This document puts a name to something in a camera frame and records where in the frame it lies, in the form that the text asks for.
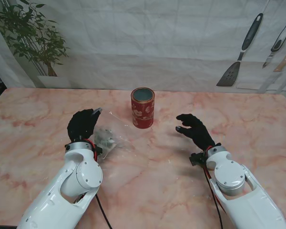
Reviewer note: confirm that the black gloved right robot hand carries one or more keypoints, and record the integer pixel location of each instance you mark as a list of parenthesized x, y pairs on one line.
[(197, 133)]

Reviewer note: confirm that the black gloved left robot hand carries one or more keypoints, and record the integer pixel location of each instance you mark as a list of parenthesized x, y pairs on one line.
[(82, 125)]

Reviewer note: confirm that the clear plastic bag of tea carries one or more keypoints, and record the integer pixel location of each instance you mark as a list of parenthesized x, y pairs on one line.
[(105, 139)]

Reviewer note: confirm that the red floral tea tin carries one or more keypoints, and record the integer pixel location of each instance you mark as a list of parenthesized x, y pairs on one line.
[(143, 114)]

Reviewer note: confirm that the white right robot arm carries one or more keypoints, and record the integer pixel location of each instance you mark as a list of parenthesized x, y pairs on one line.
[(240, 198)]

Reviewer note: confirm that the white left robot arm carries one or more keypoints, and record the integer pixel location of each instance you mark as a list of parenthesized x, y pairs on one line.
[(66, 186)]

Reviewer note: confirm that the black slotted spatula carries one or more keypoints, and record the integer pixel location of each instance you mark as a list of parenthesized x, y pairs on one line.
[(228, 76)]

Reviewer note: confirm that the green leafy potted plant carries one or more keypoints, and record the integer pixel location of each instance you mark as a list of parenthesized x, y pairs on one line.
[(33, 38)]

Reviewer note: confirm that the white printed backdrop cloth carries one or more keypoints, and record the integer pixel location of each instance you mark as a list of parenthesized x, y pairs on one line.
[(143, 35)]

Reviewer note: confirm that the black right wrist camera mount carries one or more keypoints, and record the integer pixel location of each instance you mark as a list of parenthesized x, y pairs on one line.
[(197, 159)]

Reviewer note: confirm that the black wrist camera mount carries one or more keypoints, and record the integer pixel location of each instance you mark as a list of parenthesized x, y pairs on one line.
[(197, 159), (99, 150)]

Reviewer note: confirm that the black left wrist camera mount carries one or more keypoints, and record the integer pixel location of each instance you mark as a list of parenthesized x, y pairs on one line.
[(99, 150)]

